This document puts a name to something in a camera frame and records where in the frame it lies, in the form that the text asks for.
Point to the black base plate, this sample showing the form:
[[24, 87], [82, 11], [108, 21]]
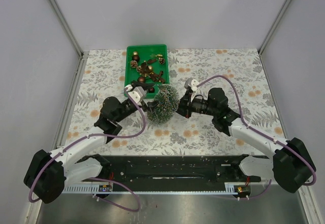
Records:
[[186, 170]]

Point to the green plastic tray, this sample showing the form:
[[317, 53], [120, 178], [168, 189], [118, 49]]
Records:
[[147, 52]]

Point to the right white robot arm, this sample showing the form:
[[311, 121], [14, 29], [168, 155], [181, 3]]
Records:
[[287, 162]]

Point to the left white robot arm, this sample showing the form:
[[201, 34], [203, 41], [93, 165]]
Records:
[[49, 173]]

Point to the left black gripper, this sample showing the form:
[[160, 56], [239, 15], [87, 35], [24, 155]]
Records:
[[143, 106]]

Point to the small dark brown bauble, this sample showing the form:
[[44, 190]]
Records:
[[151, 90]]

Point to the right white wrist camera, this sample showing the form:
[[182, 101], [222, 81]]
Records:
[[191, 86]]

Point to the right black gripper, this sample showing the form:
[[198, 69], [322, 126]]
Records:
[[185, 106]]

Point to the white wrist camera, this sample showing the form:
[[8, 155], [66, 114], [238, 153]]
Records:
[[138, 90], [191, 86]]

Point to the small green christmas tree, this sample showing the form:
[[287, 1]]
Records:
[[167, 103]]

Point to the brown ribbon bow cluster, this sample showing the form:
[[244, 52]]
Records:
[[153, 75]]

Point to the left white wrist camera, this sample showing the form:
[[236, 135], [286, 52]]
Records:
[[138, 90]]

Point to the white slotted cable duct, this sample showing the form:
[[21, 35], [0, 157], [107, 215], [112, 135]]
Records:
[[145, 189]]

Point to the brown faceted bauble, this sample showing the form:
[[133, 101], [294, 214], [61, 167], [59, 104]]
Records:
[[141, 79]]

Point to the dark brown matte bauble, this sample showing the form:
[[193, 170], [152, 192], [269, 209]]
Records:
[[135, 58]]

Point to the floral patterned table mat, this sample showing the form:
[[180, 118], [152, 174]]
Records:
[[163, 130]]

